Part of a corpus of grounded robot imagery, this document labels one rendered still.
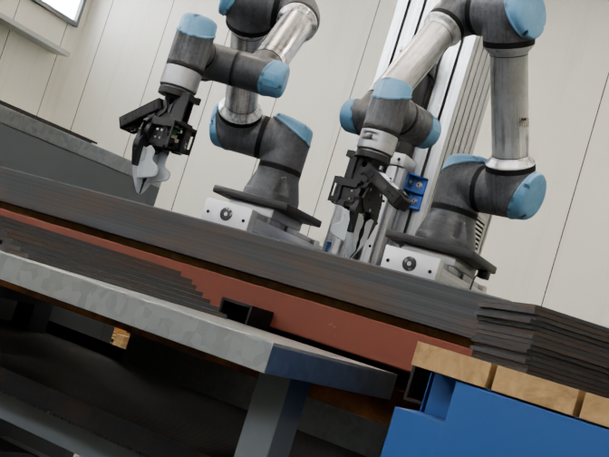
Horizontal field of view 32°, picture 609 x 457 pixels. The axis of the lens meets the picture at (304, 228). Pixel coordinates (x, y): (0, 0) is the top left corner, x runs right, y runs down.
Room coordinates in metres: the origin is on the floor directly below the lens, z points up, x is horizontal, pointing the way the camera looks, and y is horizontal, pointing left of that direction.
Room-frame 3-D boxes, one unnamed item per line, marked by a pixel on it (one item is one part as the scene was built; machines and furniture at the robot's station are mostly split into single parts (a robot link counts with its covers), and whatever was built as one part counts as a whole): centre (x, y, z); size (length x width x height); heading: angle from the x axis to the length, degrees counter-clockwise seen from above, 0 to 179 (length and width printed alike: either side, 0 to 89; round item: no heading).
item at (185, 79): (2.05, 0.32, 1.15); 0.08 x 0.08 x 0.05
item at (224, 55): (2.15, 0.29, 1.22); 0.11 x 0.11 x 0.08; 84
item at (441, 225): (2.56, -0.34, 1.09); 0.15 x 0.15 x 0.10
